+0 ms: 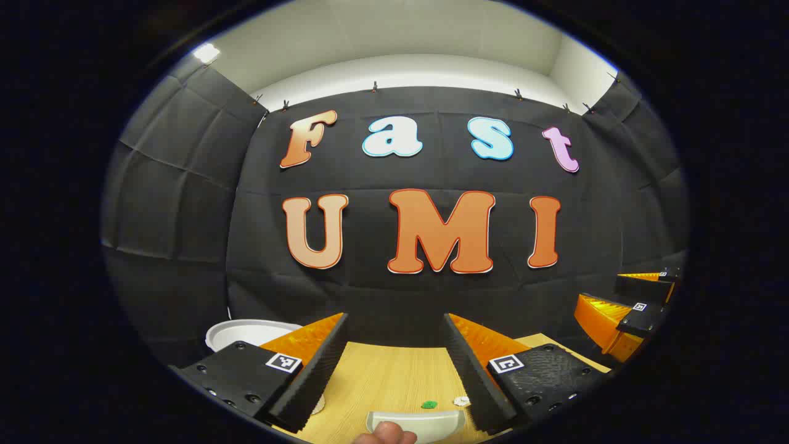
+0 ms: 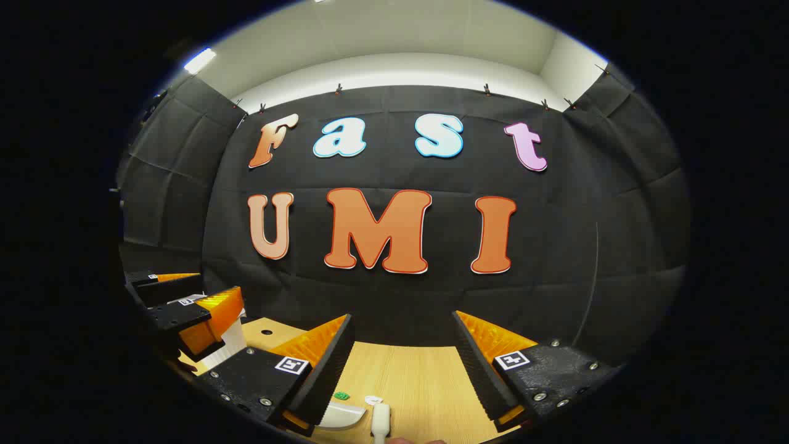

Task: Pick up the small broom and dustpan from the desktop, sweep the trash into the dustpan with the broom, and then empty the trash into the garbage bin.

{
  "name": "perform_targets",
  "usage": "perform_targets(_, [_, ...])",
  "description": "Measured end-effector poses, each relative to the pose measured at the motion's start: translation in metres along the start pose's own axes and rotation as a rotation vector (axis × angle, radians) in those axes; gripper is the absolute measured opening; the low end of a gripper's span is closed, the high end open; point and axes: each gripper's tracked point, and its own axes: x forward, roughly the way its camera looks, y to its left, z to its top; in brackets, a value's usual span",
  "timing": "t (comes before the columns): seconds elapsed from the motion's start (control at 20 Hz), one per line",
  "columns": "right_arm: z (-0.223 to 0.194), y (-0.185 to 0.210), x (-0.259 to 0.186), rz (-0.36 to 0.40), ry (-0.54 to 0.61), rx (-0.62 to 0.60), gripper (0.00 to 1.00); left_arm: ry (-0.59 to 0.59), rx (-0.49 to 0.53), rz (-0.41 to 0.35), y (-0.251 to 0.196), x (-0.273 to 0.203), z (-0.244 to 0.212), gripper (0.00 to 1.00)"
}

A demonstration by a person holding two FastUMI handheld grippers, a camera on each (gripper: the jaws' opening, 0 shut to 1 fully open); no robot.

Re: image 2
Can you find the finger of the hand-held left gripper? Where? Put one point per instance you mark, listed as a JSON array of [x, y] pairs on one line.
[[166, 288], [175, 316]]

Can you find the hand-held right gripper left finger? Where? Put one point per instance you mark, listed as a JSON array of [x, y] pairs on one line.
[[330, 376]]

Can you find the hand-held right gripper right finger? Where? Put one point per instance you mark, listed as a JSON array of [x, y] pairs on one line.
[[478, 376]]

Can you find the white plastic dustpan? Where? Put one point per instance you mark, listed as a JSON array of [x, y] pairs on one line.
[[342, 418]]

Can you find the white paper ball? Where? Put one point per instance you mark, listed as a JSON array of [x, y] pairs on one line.
[[373, 399]]

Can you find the white ribbed garbage bin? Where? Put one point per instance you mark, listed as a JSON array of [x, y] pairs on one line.
[[233, 342]]

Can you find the small white broom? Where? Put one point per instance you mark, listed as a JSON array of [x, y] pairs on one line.
[[380, 422]]

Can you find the wooden desktop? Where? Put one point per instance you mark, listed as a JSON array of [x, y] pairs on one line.
[[413, 382]]

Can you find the ceiling light panel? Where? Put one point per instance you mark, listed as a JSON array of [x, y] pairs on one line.
[[200, 60]]

